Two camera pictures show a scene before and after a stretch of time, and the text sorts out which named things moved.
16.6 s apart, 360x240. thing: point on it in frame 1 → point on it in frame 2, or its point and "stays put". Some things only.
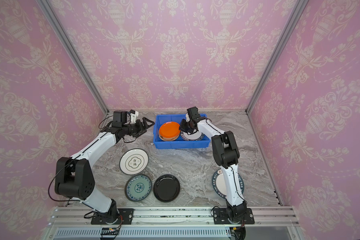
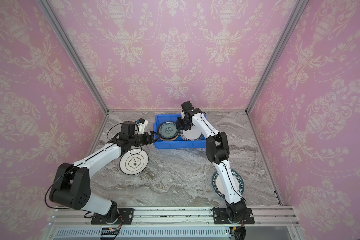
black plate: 166,187 → 170,139
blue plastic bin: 179,143 stays put
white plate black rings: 133,161 stays put
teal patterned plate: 137,188 → 168,129
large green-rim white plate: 218,184 stays put
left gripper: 145,126 → 151,139
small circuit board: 109,231 stays put
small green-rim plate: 196,136 stays put
